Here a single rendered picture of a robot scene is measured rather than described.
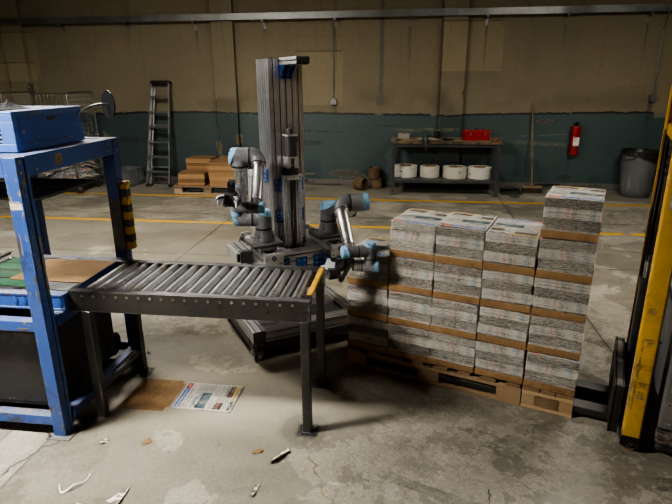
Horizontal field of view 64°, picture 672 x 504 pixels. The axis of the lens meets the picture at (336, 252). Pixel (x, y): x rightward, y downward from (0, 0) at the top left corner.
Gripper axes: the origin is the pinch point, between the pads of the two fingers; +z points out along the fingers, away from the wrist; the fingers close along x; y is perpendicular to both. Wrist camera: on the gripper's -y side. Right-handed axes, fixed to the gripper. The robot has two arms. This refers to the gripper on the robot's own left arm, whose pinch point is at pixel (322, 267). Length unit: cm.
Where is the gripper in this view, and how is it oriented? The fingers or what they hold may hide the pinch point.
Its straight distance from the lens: 340.3
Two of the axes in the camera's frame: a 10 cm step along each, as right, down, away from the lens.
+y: -0.1, -9.5, -3.1
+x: -1.3, 3.0, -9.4
